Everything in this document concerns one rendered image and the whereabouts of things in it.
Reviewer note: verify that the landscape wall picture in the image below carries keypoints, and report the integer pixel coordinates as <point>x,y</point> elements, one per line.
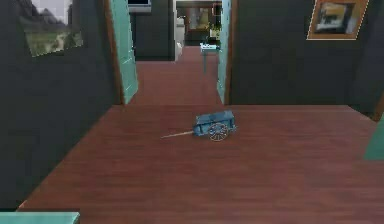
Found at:
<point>50,30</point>

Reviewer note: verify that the teal side table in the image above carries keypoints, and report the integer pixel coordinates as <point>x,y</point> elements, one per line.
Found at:
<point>209,48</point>

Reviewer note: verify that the grey television set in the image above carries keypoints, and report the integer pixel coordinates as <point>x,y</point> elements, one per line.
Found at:
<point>139,4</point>

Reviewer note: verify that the orange framed wall picture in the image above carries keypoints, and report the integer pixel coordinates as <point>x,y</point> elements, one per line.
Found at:
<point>336,18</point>

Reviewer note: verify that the green house plant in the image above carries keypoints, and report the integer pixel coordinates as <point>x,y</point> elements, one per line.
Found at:
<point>215,28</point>

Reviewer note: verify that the blue toy wagon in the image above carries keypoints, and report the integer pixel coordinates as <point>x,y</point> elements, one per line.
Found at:
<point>213,123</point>

